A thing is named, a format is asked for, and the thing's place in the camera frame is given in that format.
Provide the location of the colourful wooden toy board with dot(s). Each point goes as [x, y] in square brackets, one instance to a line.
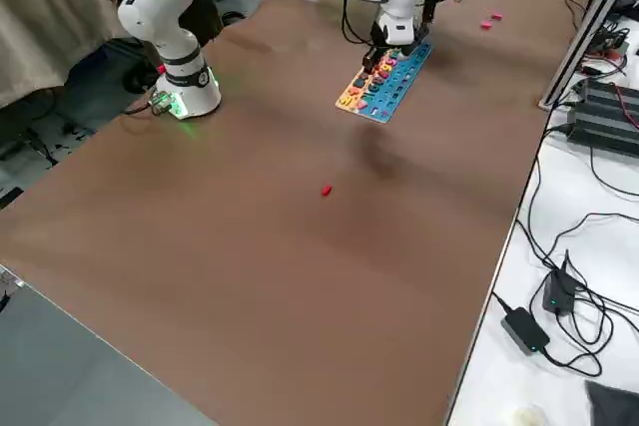
[399, 82]

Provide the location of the red rectangular block piece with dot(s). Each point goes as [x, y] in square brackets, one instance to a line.
[326, 190]

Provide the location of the black power supply unit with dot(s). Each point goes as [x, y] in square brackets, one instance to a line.
[606, 94]
[599, 131]

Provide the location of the black bag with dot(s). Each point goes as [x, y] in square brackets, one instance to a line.
[115, 64]

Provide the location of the black power adapter box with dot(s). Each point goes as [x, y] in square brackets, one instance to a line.
[558, 294]

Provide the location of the flat black power adapter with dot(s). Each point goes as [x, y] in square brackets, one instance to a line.
[524, 330]

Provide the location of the beige curtain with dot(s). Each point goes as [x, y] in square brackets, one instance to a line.
[45, 12]

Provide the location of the white round object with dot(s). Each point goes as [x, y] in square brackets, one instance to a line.
[529, 417]

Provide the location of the grey side table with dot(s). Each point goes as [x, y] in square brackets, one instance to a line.
[50, 376]

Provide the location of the aluminium frame post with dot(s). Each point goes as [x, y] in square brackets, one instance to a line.
[584, 32]

